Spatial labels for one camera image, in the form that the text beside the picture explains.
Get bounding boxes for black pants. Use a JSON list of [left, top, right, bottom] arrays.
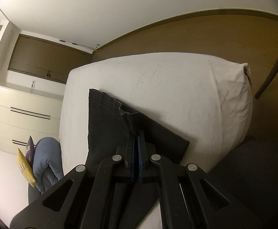
[[85, 89, 190, 228]]

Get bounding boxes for blue folded duvet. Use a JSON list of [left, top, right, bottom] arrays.
[[32, 137, 64, 193]]

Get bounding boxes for purple cushion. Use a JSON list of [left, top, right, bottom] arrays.
[[25, 136, 35, 167]]

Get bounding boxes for grey headboard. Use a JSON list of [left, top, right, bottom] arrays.
[[28, 184, 41, 204]]

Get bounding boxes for yellow cushion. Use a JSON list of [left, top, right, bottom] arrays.
[[16, 148, 36, 188]]

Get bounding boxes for cream wardrobe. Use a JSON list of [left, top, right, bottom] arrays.
[[0, 83, 63, 155]]

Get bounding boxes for brown door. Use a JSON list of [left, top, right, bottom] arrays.
[[8, 34, 92, 84]]

